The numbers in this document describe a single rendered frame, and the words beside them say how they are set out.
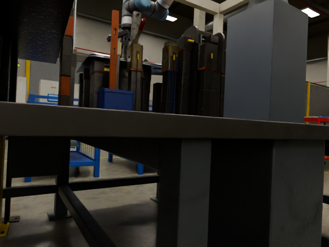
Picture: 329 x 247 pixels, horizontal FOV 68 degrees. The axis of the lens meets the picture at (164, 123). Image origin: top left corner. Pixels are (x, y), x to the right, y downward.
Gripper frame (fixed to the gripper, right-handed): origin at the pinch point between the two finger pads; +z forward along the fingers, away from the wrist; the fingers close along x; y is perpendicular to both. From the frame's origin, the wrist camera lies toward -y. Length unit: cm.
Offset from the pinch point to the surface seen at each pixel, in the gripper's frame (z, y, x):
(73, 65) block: 8.8, -26.1, -9.6
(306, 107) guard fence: -40, 584, 267
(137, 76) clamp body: 11.9, 1.0, -23.9
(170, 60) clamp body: 2.7, 15.6, -27.9
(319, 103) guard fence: -59, 647, 273
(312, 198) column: 56, 44, -83
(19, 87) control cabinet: -63, -103, 762
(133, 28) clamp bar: -11.2, -1.7, -21.2
